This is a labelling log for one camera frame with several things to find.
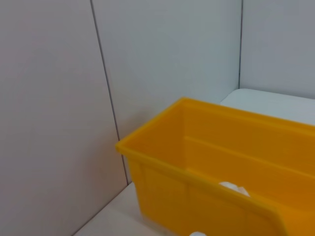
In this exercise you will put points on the white paper ball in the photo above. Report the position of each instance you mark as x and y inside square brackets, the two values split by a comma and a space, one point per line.
[235, 188]

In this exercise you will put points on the yellow plastic bin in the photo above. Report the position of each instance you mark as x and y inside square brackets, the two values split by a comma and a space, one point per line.
[221, 159]

